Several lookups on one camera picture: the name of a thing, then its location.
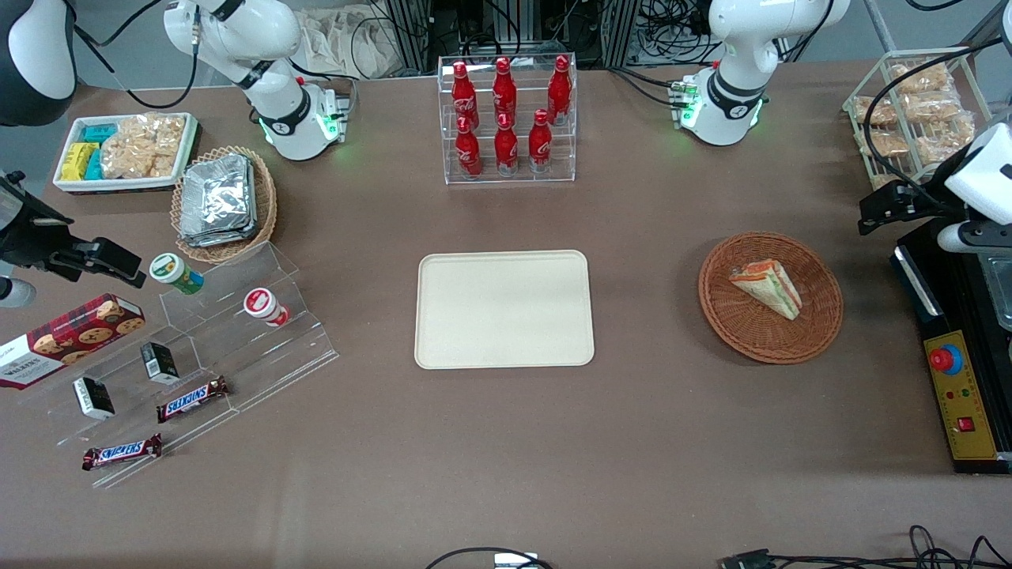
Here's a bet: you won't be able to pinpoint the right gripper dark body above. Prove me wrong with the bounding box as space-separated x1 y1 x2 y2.
0 171 81 275

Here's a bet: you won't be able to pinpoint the triangle sandwich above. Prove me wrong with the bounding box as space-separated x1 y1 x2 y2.
728 261 803 321

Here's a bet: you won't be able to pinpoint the white rectangular snack tray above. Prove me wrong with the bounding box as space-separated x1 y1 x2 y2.
52 112 200 194

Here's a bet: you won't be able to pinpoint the round brown wicker basket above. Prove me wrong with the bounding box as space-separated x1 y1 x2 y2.
698 231 844 365

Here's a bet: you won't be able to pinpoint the oval light wicker basket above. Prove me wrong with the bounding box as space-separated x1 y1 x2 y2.
170 145 278 264

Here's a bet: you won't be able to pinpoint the beige plastic tray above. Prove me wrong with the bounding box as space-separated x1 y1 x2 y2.
414 250 595 370

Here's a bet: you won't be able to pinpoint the clear plastic container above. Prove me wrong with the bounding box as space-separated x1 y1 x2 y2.
980 254 1012 329

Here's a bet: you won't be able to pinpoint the red tartan cookie box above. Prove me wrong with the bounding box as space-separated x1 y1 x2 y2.
0 293 147 390

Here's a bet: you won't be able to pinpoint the yellow snack pack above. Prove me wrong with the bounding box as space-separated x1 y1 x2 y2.
60 142 100 182

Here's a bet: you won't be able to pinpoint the small black box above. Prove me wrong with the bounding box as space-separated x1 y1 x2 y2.
141 341 180 386
73 376 116 420

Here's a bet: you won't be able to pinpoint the clear bag of rice crackers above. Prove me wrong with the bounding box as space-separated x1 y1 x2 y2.
100 113 187 179

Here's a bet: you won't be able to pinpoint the green lid snack cup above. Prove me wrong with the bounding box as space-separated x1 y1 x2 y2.
149 253 205 296

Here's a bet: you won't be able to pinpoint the black control box yellow panel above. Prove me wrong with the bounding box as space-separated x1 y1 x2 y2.
891 217 1012 475

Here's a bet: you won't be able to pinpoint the snickers chocolate bar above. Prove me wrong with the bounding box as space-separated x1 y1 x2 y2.
81 433 164 472
156 376 231 424

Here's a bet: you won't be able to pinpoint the silver foil packet stack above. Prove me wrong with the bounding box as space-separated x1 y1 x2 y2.
179 153 258 248

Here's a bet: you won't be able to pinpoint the clear acrylic stepped display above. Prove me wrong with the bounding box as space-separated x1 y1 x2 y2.
20 241 341 489

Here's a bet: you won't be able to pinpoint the red lid snack cup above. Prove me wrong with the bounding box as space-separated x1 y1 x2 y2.
243 288 290 328

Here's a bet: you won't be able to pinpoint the beige cloth bag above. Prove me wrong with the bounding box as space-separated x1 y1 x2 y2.
296 6 406 80

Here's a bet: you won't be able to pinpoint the red cola bottle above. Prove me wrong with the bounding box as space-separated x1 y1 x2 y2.
455 116 482 179
528 109 553 173
548 55 572 126
493 57 517 127
495 113 519 176
451 62 480 131

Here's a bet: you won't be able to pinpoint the clear acrylic bottle rack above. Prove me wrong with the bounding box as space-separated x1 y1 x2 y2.
437 54 578 186

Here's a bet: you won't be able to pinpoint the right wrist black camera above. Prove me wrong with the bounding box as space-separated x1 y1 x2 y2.
49 237 148 288

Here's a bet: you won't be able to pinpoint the wrist black camera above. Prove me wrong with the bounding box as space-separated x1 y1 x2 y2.
859 180 953 236
49 237 148 288

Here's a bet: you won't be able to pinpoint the white wire rack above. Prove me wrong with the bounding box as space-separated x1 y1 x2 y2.
842 47 999 190

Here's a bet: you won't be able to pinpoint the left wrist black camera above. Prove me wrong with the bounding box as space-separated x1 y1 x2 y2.
859 180 953 236

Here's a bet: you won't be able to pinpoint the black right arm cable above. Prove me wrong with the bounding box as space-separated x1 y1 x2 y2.
73 0 200 110

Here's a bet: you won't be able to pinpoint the black right base cables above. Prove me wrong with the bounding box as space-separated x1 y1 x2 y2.
286 57 358 88

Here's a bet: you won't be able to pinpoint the black base cables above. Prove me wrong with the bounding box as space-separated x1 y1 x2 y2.
286 57 358 88
607 65 682 107

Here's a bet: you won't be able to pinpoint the tangled black cable bundle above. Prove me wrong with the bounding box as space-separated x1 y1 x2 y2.
632 0 722 66

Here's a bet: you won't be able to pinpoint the black left base cables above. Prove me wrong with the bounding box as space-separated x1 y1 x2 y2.
607 65 682 107

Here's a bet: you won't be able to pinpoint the black cables with black plug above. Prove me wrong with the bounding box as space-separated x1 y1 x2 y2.
718 525 1012 569

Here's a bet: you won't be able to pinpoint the black cable with white plug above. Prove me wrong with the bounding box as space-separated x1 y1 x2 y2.
425 547 554 569

